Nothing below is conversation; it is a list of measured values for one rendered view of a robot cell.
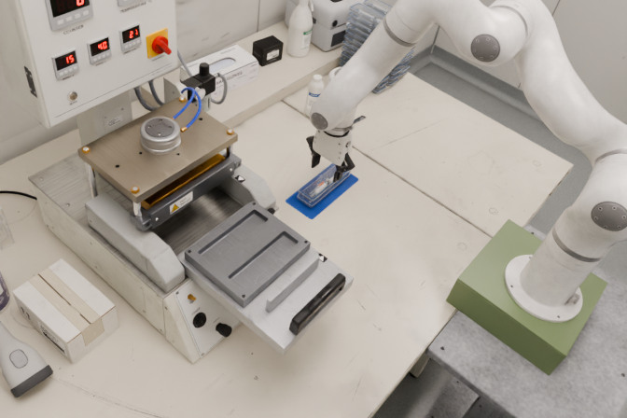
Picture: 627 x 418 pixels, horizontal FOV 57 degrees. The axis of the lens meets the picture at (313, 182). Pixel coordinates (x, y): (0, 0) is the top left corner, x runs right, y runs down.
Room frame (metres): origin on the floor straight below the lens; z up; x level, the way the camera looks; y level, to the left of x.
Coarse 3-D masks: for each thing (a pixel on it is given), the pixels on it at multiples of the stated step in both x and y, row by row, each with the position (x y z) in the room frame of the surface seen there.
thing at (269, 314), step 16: (176, 256) 0.69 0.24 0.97; (304, 256) 0.75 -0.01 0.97; (192, 272) 0.66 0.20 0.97; (288, 272) 0.70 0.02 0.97; (304, 272) 0.68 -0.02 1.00; (320, 272) 0.71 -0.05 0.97; (336, 272) 0.72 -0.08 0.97; (208, 288) 0.63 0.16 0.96; (272, 288) 0.65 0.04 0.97; (288, 288) 0.64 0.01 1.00; (304, 288) 0.67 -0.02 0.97; (320, 288) 0.68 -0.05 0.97; (224, 304) 0.61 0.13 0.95; (256, 304) 0.61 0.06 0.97; (272, 304) 0.61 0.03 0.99; (288, 304) 0.63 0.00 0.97; (304, 304) 0.63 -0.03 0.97; (240, 320) 0.59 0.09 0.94; (256, 320) 0.58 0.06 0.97; (272, 320) 0.58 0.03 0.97; (288, 320) 0.59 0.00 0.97; (272, 336) 0.55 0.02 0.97; (288, 336) 0.56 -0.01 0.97
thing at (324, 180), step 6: (330, 168) 1.22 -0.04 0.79; (318, 174) 1.18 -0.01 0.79; (324, 174) 1.19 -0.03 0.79; (330, 174) 1.19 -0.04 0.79; (342, 174) 1.20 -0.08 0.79; (312, 180) 1.16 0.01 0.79; (318, 180) 1.16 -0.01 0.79; (324, 180) 1.16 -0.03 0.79; (330, 180) 1.17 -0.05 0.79; (306, 186) 1.13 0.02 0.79; (312, 186) 1.13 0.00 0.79; (318, 186) 1.14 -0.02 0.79; (324, 186) 1.14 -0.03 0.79; (306, 192) 1.10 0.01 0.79; (312, 192) 1.11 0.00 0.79; (318, 192) 1.11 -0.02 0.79; (312, 198) 1.09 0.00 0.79
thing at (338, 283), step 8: (336, 280) 0.67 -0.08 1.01; (344, 280) 0.68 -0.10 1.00; (328, 288) 0.65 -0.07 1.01; (336, 288) 0.66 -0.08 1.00; (320, 296) 0.63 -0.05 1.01; (328, 296) 0.64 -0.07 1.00; (312, 304) 0.61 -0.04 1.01; (320, 304) 0.62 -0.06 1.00; (304, 312) 0.59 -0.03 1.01; (312, 312) 0.59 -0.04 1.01; (296, 320) 0.57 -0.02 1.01; (304, 320) 0.58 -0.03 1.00; (296, 328) 0.56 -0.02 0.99
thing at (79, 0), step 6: (54, 0) 0.84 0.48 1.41; (60, 0) 0.85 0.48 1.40; (66, 0) 0.86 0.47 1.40; (72, 0) 0.87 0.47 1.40; (78, 0) 0.88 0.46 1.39; (84, 0) 0.89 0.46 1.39; (60, 6) 0.85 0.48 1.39; (66, 6) 0.86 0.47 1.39; (72, 6) 0.86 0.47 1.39; (78, 6) 0.87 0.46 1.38; (60, 12) 0.84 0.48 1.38
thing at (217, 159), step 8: (208, 160) 0.88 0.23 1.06; (216, 160) 0.89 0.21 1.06; (200, 168) 0.86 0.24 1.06; (208, 168) 0.86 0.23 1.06; (184, 176) 0.82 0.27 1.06; (192, 176) 0.83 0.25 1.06; (112, 184) 0.80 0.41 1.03; (176, 184) 0.80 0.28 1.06; (184, 184) 0.81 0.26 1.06; (120, 192) 0.78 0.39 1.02; (160, 192) 0.77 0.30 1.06; (168, 192) 0.77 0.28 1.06; (144, 200) 0.74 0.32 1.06; (152, 200) 0.75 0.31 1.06; (160, 200) 0.75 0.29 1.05; (144, 208) 0.75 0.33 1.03
